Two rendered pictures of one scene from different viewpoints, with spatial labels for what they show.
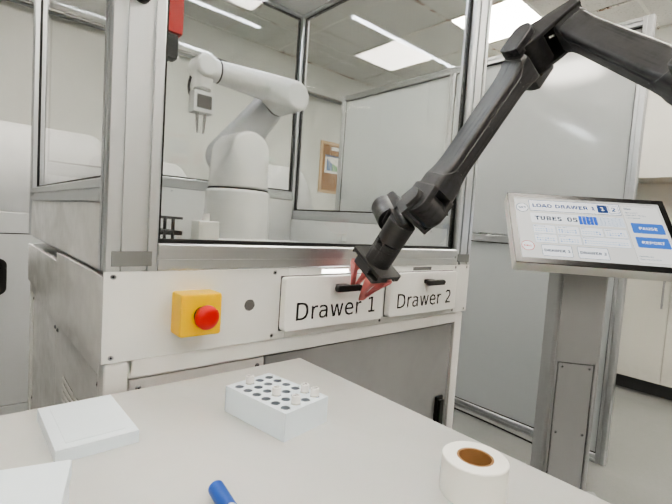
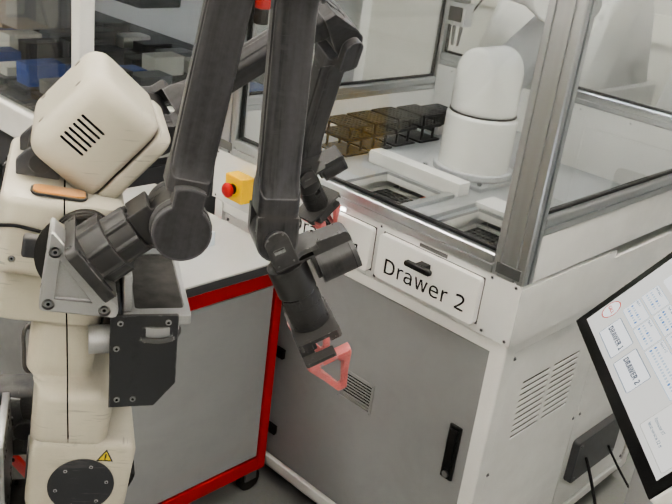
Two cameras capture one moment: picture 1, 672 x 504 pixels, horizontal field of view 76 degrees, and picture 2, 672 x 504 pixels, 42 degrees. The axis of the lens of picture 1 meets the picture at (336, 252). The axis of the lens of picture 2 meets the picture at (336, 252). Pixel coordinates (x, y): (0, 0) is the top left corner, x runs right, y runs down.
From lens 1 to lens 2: 2.21 m
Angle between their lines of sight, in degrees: 82
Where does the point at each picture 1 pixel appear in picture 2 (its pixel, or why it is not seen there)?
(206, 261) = (253, 159)
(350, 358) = (349, 294)
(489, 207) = not seen: outside the picture
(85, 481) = not seen: hidden behind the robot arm
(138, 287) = (226, 161)
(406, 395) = (410, 383)
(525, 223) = (655, 278)
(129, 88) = not seen: hidden behind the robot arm
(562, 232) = (659, 318)
